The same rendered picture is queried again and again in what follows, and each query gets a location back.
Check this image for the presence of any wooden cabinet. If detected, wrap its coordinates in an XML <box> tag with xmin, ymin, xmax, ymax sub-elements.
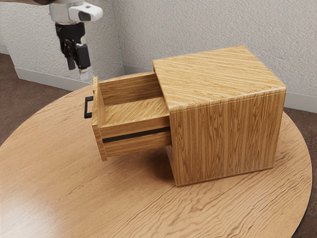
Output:
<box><xmin>152</xmin><ymin>45</ymin><xmax>287</xmax><ymax>187</ymax></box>

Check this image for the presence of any wooden drawer with black handle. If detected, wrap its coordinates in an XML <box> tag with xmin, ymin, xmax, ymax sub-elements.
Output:
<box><xmin>84</xmin><ymin>71</ymin><xmax>172</xmax><ymax>162</ymax></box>

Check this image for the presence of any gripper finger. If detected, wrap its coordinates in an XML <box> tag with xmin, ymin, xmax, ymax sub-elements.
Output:
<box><xmin>61</xmin><ymin>41</ymin><xmax>77</xmax><ymax>71</ymax></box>
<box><xmin>75</xmin><ymin>43</ymin><xmax>93</xmax><ymax>81</ymax></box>

